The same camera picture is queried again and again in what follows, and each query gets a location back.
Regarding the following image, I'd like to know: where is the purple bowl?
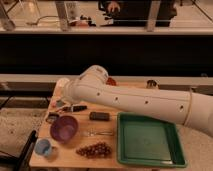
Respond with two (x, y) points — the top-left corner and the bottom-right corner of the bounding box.
(50, 116), (78, 143)

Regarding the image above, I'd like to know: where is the green plastic tray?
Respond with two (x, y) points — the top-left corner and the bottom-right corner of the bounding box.
(117, 112), (187, 168)

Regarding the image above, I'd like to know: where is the black handled knife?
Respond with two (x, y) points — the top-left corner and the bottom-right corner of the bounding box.
(56, 105), (87, 112)

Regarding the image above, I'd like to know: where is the silver fork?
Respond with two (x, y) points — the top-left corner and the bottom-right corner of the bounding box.
(82, 131), (114, 136)

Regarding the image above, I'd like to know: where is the white lidded cup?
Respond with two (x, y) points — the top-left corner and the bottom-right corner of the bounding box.
(56, 78), (69, 87)

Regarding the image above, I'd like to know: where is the black rectangular sponge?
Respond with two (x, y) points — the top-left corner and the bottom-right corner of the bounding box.
(89, 112), (110, 121)

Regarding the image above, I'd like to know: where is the small metal cup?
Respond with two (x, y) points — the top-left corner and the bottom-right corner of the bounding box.
(146, 80), (158, 89)

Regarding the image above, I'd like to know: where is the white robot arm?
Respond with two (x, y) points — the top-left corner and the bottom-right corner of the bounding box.
(62, 65), (213, 137)

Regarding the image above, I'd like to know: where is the black chair frame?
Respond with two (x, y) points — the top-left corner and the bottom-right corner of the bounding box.
(12, 130), (37, 171)

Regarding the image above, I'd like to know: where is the blue mug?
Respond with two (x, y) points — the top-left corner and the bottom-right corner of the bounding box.
(34, 139), (52, 157)

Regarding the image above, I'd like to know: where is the bunch of dark grapes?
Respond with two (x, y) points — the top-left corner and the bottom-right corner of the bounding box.
(76, 142), (112, 158)

